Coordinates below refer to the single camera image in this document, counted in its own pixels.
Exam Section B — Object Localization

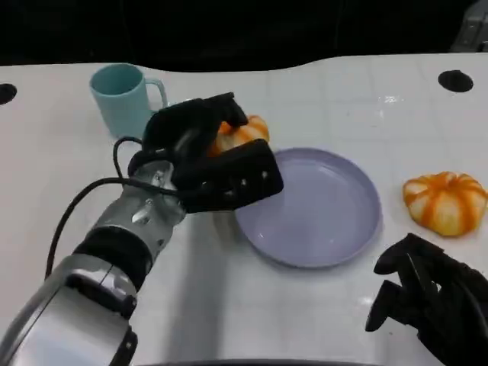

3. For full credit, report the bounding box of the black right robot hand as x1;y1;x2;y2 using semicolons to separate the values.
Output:
364;233;488;366

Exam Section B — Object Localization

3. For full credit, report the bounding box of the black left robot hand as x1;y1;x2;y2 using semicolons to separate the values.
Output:
143;91;251;169

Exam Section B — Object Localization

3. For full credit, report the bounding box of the orange and white bread roll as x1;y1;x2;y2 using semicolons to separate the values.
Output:
207;114;270;158
403;171;488;238

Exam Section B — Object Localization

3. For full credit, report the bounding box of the pale green mug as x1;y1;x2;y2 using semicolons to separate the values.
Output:
89;63;169;139

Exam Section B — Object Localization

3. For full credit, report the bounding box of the lilac plate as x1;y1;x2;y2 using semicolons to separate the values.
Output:
234;147;382;270

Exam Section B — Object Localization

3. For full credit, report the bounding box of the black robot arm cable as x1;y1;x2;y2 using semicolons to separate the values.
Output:
44;136;184;280

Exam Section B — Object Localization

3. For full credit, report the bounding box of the black table cable hole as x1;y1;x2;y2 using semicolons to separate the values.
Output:
438;69;474;92
0;82;18;106

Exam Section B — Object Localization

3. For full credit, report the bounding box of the grey metal frame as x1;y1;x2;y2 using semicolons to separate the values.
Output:
449;0;488;53

